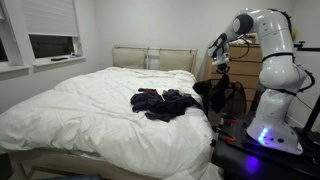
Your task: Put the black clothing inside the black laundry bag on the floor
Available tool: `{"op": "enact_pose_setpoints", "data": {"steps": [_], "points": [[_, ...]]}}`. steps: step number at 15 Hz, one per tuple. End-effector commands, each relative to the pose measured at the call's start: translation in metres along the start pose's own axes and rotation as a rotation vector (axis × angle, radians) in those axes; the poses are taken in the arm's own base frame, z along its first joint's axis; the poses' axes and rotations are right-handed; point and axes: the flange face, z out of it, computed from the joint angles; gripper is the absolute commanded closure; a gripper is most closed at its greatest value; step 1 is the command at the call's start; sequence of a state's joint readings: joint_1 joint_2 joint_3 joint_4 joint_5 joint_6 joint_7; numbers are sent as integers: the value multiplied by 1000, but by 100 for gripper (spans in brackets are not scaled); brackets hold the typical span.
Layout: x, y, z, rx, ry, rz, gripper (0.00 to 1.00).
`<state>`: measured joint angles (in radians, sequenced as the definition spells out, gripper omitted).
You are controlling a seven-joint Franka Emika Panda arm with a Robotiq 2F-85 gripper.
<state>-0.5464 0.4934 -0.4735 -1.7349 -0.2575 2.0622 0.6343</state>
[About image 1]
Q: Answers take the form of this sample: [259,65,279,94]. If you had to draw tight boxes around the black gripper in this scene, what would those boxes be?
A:
[216,62,231,77]

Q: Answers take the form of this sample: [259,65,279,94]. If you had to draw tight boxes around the black clothing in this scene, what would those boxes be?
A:
[192,73,231,115]

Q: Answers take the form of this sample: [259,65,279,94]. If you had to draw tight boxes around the black mesh laundry bag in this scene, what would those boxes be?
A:
[228,80,248,117]

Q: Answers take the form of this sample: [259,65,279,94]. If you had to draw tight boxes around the navy clothing pile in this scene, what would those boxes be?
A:
[129,88,206,123]

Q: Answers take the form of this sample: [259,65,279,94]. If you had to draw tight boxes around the red clothing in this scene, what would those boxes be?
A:
[137,87,159,96]

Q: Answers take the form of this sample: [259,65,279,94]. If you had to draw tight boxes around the wooden dresser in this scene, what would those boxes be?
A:
[205,34,265,115]

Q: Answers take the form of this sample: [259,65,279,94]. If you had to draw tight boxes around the orange black clamp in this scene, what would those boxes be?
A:
[214,127,236,143]
[221,113,240,125]

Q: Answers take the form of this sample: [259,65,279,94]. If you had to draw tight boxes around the beige headboard cushion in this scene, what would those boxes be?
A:
[112,48,148,70]
[158,49,195,73]

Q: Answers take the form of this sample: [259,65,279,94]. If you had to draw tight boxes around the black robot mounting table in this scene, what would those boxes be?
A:
[210,112,320,180]

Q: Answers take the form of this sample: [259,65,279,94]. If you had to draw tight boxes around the white duvet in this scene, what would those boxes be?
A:
[0,66,224,180]

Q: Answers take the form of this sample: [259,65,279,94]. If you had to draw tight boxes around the black remote control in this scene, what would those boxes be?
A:
[50,56,70,62]

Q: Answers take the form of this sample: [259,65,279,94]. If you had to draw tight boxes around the white window sill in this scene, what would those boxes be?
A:
[0,55,87,82]

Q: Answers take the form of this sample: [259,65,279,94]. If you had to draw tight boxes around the white window blind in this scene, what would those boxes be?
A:
[21,0,80,37]

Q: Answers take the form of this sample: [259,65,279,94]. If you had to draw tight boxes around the wooden headboard frame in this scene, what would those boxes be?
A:
[111,45,199,75]

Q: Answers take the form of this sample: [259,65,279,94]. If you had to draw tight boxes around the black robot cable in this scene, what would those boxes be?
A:
[229,8,316,95]

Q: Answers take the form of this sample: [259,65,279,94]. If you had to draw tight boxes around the wooden bed frame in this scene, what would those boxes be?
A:
[7,149,162,180]

